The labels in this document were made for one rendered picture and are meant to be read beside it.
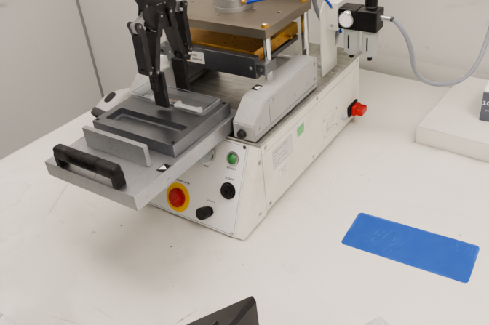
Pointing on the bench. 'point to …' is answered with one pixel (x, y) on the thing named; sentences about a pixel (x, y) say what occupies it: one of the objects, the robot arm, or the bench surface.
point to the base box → (296, 147)
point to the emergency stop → (177, 197)
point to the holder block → (159, 124)
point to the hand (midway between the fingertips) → (171, 83)
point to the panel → (211, 188)
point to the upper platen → (246, 44)
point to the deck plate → (231, 89)
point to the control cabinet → (327, 38)
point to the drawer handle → (105, 168)
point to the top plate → (246, 10)
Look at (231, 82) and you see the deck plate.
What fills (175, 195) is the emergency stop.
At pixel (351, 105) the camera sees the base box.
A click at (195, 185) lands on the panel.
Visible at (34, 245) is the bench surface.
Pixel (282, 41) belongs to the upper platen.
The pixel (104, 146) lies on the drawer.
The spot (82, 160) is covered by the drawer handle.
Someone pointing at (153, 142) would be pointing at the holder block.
